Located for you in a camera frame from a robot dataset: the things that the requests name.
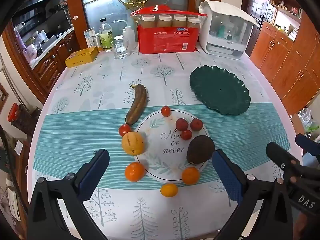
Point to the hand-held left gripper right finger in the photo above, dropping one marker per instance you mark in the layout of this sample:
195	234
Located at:
227	177

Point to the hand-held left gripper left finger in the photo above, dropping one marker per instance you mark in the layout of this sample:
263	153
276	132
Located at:
95	172

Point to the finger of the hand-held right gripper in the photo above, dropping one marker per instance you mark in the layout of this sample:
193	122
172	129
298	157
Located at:
308	143
280	153

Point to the small orange tangerine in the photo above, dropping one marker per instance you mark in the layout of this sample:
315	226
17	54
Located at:
190	175

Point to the dark brown avocado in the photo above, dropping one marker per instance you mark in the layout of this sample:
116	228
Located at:
200	150

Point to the large orange tangerine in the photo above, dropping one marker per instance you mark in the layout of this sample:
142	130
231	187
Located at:
135	172

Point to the yellow striped melon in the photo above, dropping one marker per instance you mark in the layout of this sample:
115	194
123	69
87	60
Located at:
132	143

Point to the red cherry tomato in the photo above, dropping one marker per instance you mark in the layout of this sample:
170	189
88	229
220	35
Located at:
165	111
124	130
186	134

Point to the yellow-orange citrus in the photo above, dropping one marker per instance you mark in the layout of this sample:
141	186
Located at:
169	190

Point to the dark red plum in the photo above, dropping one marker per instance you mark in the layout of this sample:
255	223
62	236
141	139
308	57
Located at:
181	124
196	125

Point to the overripe brown banana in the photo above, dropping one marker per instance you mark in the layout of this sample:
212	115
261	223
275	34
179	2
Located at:
137	105

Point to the dark green leaf-shaped plate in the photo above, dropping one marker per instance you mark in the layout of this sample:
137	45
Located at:
220	91

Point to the clear plastic bag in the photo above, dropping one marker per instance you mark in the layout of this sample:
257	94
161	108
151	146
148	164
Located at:
308	120

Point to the tree print tablecloth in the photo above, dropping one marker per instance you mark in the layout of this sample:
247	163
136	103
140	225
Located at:
100	130

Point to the wooden sideboard cabinet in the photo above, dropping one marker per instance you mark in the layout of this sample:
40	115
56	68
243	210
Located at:
287	60

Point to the red lidded container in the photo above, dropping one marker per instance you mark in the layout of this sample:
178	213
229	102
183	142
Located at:
13	112

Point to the yellow flat box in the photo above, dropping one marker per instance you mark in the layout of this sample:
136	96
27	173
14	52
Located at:
81	57

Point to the wooden kitchen cabinet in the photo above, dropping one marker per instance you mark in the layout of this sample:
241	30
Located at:
53	60

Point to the clear drinking glass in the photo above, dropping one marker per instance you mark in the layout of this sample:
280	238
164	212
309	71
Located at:
120	48

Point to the small metal tin can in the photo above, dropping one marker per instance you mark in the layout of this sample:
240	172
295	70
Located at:
96	42

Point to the clear bottle with yellow liquid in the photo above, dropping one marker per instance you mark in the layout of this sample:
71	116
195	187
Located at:
106	38

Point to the small blue white carton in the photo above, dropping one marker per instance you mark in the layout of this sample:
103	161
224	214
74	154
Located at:
89	37

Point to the white countertop appliance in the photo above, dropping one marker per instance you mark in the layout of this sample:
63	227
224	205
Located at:
225	30

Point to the wooden display shelf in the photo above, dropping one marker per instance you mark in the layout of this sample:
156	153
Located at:
285	7

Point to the white squeeze bottle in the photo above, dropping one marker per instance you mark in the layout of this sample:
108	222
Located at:
128	37

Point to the dark wooden entrance door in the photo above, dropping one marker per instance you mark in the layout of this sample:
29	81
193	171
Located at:
257	7

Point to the red paper cup package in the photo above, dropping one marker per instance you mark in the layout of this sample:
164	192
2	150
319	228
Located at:
165	40

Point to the frosted glass door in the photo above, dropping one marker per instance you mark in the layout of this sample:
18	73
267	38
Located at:
100	5

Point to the black range hood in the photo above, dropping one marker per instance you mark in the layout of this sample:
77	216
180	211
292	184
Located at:
40	0

